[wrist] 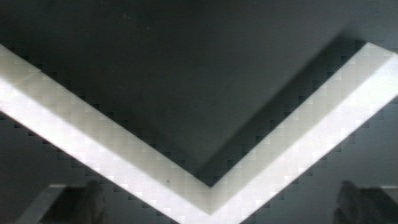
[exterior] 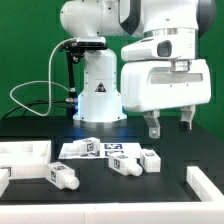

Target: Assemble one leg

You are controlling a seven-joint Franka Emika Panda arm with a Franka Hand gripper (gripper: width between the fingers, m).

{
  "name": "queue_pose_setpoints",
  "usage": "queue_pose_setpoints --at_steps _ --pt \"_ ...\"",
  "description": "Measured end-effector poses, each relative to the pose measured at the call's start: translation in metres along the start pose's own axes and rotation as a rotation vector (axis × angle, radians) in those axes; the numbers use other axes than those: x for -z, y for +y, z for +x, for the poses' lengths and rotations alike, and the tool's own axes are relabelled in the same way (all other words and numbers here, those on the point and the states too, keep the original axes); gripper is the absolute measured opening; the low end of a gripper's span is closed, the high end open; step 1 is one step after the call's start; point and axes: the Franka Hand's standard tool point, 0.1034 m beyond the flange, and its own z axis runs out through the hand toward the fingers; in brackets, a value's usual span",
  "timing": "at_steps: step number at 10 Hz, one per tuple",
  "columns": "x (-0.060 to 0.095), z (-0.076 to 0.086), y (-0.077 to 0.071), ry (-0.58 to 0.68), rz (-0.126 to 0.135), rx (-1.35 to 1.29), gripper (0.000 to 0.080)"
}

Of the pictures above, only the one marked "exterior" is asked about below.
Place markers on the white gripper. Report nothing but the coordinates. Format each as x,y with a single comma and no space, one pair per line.
151,85

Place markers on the white square tabletop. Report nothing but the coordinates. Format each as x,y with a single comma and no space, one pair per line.
25,159

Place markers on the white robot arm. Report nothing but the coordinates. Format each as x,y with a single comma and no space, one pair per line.
121,23

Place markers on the paper sheet with tags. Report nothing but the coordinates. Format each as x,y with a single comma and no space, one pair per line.
130,149

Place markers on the white block far left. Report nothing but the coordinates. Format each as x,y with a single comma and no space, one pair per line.
4,180

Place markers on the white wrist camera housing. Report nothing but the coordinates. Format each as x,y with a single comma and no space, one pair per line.
168,48

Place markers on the white obstacle frame front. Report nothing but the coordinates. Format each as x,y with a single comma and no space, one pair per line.
210,209

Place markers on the black camera on stand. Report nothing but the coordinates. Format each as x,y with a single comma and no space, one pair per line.
75,49

